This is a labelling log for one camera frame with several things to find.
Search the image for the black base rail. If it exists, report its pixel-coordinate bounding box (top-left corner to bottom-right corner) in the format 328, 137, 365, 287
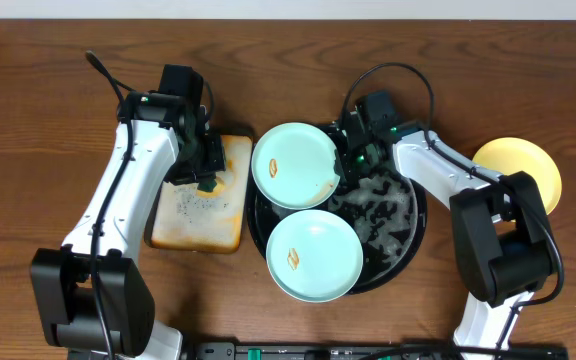
67, 341, 569, 360

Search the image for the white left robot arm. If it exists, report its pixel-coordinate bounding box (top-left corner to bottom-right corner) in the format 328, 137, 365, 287
30, 92, 210, 359

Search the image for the yellow plate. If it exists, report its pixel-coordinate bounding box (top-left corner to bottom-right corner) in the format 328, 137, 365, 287
473, 137, 562, 214

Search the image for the light blue plate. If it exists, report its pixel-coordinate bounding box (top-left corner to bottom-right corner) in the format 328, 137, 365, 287
251, 122, 340, 210
265, 209, 364, 303

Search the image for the round black tray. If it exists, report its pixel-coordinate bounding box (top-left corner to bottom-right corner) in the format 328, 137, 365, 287
245, 123, 428, 296

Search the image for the green yellow scrub sponge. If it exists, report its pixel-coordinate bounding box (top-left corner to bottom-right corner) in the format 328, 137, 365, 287
196, 176, 226, 198

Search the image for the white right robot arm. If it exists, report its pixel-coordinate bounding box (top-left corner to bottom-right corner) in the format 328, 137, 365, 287
336, 111, 564, 355

